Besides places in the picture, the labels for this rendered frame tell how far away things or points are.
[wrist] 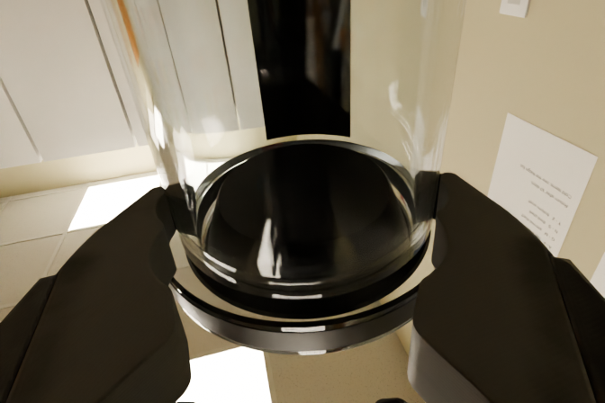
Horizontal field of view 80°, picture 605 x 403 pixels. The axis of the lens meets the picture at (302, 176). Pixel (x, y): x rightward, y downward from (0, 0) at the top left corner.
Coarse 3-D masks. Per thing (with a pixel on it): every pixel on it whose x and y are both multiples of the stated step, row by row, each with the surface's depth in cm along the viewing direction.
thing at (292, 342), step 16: (192, 304) 10; (208, 320) 10; (384, 320) 10; (400, 320) 10; (224, 336) 10; (240, 336) 10; (256, 336) 10; (272, 336) 9; (288, 336) 9; (304, 336) 9; (320, 336) 9; (336, 336) 9; (352, 336) 10; (368, 336) 10
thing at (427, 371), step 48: (480, 192) 10; (480, 240) 8; (528, 240) 8; (432, 288) 7; (480, 288) 7; (528, 288) 7; (432, 336) 6; (480, 336) 6; (528, 336) 6; (432, 384) 6; (480, 384) 6; (528, 384) 5; (576, 384) 5
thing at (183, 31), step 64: (128, 0) 7; (192, 0) 6; (256, 0) 6; (320, 0) 6; (384, 0) 6; (448, 0) 7; (128, 64) 8; (192, 64) 7; (256, 64) 6; (320, 64) 6; (384, 64) 7; (448, 64) 8; (192, 128) 8; (256, 128) 7; (320, 128) 7; (384, 128) 8; (192, 192) 9; (256, 192) 8; (320, 192) 8; (384, 192) 9; (192, 256) 11; (256, 256) 9; (320, 256) 9; (384, 256) 10; (256, 320) 9; (320, 320) 9
